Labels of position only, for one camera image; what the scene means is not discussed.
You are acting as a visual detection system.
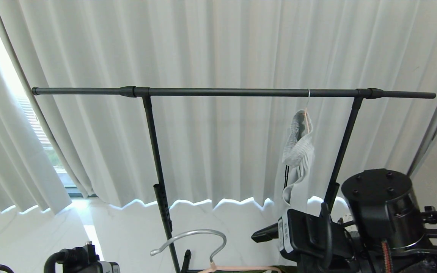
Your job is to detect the pink clothes hanger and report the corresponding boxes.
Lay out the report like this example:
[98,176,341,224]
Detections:
[150,229,281,273]
[303,89,313,134]

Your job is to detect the pale grey shorts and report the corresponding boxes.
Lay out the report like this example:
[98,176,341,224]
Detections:
[281,109,316,207]

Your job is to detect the black cable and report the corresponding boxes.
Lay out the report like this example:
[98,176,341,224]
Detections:
[43,249,69,273]
[318,202,333,268]

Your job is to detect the black clothes rack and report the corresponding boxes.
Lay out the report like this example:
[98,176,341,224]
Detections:
[32,86,436,273]

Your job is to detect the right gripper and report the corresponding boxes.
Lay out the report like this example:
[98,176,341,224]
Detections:
[251,209,356,273]

